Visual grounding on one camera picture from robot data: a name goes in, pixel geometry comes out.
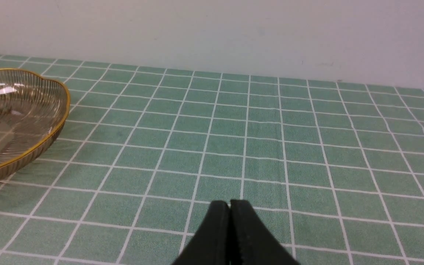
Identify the glass bowl with gold rim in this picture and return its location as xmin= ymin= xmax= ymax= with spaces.
xmin=0 ymin=68 xmax=71 ymax=181

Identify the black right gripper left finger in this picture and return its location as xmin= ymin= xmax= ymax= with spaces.
xmin=173 ymin=200 xmax=230 ymax=265

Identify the green checkered tablecloth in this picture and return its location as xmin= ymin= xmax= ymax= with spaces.
xmin=0 ymin=55 xmax=424 ymax=265

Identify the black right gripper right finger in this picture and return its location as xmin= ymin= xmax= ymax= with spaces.
xmin=230 ymin=200 xmax=299 ymax=265

